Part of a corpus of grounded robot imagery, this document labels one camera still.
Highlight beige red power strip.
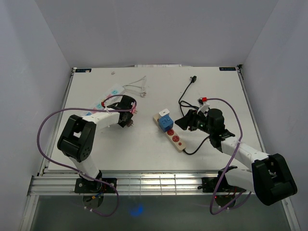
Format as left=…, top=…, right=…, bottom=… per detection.
left=153, top=114, right=186, bottom=152

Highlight white usb charger plug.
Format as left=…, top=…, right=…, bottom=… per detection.
left=158, top=109, right=170, bottom=118

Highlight black power cord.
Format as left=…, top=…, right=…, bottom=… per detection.
left=178, top=75, right=212, bottom=155

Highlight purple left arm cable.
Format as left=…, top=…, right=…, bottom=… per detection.
left=36, top=95, right=138, bottom=217

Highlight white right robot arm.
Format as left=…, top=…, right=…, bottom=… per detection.
left=175, top=109, right=297, bottom=205

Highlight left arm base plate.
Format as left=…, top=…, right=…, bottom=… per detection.
left=74, top=178, right=115, bottom=194

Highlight white power cord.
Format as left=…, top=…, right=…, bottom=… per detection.
left=122, top=75, right=148, bottom=99

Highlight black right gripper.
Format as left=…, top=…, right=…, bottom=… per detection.
left=175, top=109, right=213, bottom=135

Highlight pink plug adapter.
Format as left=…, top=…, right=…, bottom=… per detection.
left=131, top=103, right=137, bottom=114

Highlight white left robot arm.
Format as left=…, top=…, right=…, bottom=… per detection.
left=57, top=95, right=137, bottom=192

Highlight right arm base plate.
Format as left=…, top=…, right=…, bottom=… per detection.
left=197, top=177, right=244, bottom=193

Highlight blue cube socket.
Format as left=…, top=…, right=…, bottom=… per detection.
left=158, top=115, right=174, bottom=132

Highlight white multicolour power strip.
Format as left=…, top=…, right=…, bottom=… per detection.
left=81, top=84, right=125, bottom=116

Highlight papers at back edge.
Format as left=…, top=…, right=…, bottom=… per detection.
left=134, top=64, right=191, bottom=68

